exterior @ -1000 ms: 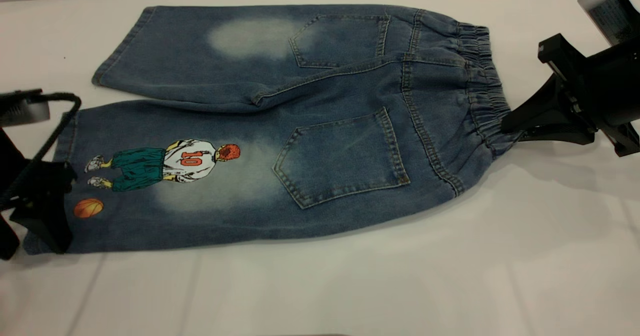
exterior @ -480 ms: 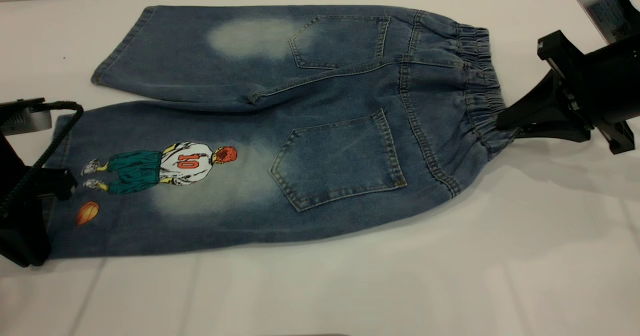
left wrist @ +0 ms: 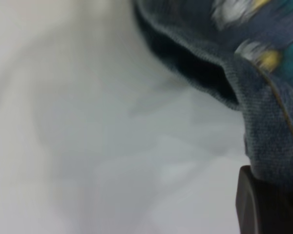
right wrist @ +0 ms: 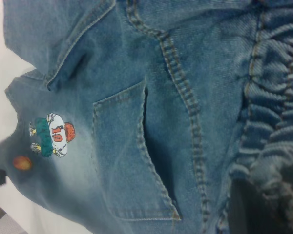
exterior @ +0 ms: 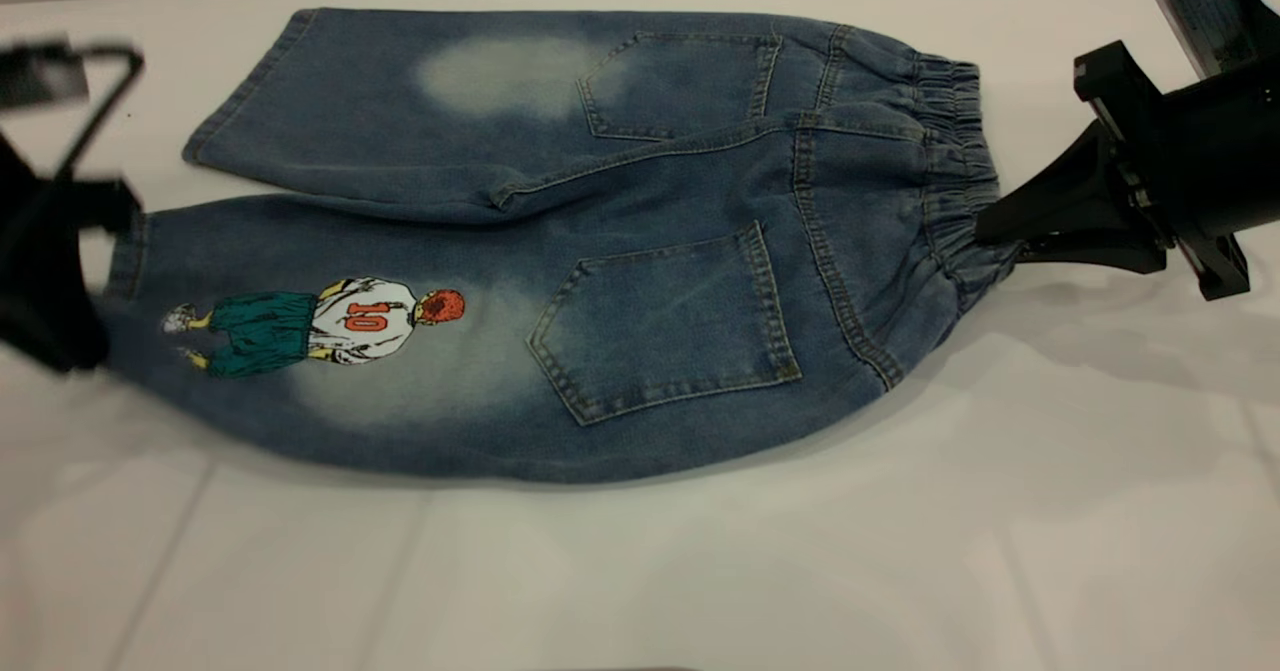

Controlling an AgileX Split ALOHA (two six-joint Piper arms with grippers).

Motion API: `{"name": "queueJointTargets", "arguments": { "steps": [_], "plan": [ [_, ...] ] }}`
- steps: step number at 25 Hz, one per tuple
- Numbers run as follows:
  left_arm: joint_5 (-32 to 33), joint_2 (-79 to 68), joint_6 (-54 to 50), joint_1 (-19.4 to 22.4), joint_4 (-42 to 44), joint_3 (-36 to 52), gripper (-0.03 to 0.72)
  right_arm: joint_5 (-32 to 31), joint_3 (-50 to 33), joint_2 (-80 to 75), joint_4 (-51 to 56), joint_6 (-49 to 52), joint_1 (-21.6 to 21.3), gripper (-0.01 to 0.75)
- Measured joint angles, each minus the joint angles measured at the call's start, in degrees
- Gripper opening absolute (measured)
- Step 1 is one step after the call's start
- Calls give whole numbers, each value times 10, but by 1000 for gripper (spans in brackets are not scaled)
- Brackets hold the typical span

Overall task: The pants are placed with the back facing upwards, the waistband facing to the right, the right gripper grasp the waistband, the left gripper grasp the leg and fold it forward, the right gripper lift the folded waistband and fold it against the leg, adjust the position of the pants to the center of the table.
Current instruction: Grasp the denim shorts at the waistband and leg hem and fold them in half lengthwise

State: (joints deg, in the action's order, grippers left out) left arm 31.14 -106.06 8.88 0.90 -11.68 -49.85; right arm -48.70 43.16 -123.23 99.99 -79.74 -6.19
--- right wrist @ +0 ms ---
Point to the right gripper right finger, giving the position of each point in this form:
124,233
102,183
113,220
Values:
246,212

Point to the blue denim printed shorts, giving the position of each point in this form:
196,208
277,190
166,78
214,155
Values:
161,122

